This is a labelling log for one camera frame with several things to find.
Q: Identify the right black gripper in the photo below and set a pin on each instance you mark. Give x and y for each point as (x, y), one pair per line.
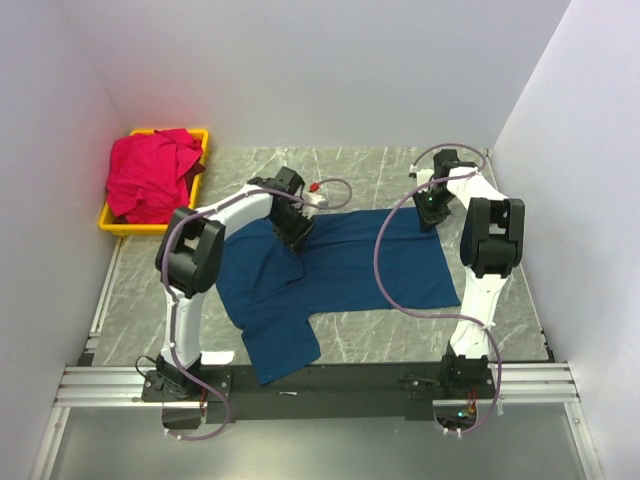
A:
(427, 218)

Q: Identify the black base beam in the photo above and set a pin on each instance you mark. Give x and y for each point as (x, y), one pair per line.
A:
(375, 390)

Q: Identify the blue t shirt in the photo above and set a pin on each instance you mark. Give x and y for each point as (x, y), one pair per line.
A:
(348, 262)

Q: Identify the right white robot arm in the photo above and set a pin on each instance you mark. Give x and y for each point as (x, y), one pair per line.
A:
(491, 242)

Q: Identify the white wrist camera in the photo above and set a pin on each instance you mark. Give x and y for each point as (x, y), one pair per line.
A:
(315, 200)
(421, 175)

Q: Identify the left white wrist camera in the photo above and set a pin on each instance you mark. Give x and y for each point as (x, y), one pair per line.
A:
(315, 200)

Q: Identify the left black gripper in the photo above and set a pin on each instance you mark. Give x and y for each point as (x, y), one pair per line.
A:
(296, 238)

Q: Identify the pink t shirt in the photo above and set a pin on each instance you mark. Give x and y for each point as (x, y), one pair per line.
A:
(150, 172)

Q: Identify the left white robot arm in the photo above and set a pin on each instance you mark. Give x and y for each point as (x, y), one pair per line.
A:
(190, 256)

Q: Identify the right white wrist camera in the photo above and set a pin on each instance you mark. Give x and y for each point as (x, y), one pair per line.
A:
(421, 175)

